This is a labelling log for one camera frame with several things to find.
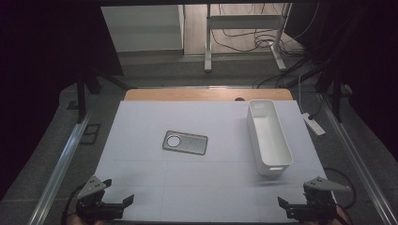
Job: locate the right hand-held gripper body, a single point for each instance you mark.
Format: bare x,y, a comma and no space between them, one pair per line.
319,200

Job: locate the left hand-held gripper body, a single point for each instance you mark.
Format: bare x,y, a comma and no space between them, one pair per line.
94,190

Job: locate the white plastic storage bin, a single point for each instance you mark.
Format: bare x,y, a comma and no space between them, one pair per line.
270,143

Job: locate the grey clear phone case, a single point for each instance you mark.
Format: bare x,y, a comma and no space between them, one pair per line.
191,144

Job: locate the person's right hand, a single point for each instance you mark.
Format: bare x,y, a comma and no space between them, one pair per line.
341,220

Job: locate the person's left hand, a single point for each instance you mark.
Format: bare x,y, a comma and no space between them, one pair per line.
75,222

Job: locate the black floor outlet cover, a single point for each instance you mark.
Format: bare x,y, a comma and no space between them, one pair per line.
90,133

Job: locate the white table mat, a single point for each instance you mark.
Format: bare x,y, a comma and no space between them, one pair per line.
187,181

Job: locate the black metal stand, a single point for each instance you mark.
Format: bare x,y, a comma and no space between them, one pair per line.
81,97
336,93

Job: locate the black curtain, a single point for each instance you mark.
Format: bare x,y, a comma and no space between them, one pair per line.
369,62
37,62

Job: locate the white cabinet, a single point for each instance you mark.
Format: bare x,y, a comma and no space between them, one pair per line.
144,28

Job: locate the aluminium floor rail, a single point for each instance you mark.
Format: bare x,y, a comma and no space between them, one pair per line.
59,172
353,153

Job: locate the white metal desk frame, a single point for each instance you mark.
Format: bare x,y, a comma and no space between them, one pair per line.
244,22

